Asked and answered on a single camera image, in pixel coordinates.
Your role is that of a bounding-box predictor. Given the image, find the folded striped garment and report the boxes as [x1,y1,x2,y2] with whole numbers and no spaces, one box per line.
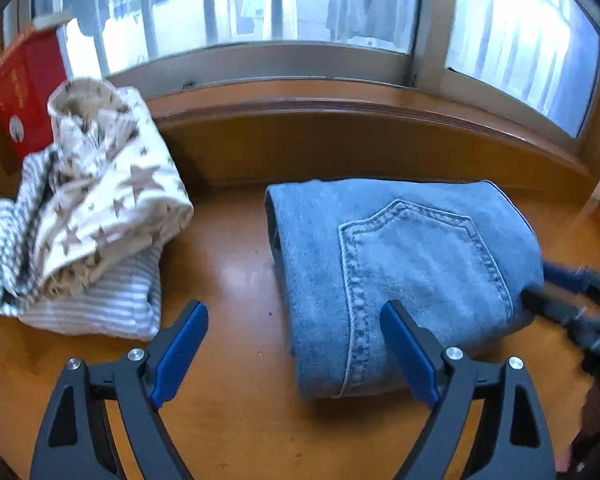
[17,245,163,341]

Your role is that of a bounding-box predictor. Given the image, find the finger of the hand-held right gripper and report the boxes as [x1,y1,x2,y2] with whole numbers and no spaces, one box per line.
[522,286,600,356]
[540,260,600,311]

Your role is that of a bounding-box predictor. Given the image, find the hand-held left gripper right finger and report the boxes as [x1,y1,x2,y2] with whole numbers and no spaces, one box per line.
[380,300,557,480]

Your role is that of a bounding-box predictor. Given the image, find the red gift box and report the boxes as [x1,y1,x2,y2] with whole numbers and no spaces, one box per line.
[0,22,71,166]

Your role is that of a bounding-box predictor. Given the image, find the blue denim jeans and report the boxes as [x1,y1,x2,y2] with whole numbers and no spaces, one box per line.
[264,177,546,401]

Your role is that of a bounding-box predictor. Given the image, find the crumpled grey striped cloth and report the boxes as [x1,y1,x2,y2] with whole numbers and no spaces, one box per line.
[0,145,88,318]

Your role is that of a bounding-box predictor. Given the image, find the cream star print cloth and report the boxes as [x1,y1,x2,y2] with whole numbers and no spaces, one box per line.
[32,77,196,301]

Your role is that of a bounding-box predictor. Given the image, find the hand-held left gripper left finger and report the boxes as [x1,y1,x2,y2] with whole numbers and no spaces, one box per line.
[29,300,210,480]

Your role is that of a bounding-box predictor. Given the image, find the window with grey frame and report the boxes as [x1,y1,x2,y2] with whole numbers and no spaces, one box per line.
[2,0,600,153]

